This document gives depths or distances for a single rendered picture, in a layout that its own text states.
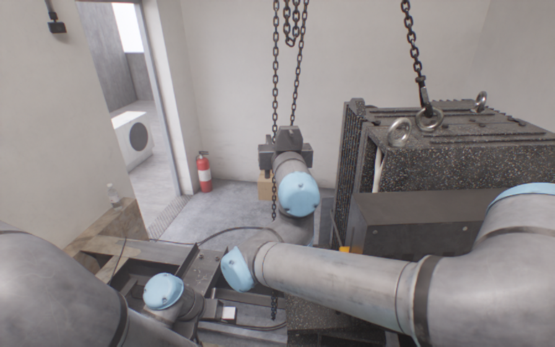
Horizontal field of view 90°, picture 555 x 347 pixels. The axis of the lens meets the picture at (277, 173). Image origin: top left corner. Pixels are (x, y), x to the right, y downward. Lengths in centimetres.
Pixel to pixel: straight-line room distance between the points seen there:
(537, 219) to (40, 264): 47
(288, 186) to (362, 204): 27
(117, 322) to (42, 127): 173
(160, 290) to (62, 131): 157
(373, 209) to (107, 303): 56
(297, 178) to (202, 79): 296
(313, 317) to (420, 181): 66
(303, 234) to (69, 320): 40
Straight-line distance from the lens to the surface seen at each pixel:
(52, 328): 34
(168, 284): 69
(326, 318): 120
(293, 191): 50
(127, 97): 817
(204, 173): 344
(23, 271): 34
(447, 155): 81
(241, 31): 318
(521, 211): 39
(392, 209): 73
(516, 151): 92
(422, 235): 74
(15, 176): 196
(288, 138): 62
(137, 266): 210
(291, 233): 56
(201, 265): 173
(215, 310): 83
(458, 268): 32
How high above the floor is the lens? 190
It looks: 29 degrees down
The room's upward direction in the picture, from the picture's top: 1 degrees counter-clockwise
